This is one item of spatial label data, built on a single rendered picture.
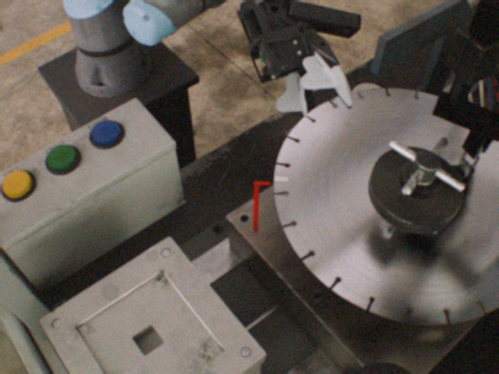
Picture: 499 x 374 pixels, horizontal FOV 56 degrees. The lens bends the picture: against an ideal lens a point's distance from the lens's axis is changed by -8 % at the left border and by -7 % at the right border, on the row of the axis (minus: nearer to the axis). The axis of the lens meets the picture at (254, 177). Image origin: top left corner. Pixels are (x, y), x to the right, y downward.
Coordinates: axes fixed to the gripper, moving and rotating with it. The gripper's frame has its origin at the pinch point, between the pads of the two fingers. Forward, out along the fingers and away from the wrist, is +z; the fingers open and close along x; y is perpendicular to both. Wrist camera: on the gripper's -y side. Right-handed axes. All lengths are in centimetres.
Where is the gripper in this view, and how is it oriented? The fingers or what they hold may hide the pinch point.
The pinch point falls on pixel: (334, 117)
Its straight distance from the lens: 73.0
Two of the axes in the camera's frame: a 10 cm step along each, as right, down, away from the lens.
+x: 2.3, -1.0, -9.7
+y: -9.0, 3.5, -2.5
